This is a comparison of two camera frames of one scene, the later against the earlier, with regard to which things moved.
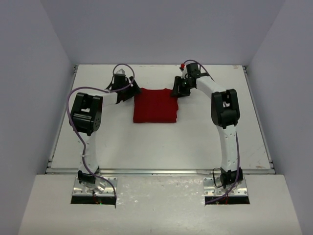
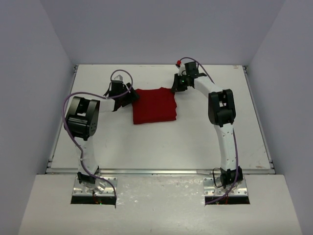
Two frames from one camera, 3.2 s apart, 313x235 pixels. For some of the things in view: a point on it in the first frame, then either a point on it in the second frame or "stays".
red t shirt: (155, 105) stays
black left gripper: (133, 87) to (127, 96)
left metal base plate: (100, 186) stays
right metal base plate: (210, 189) stays
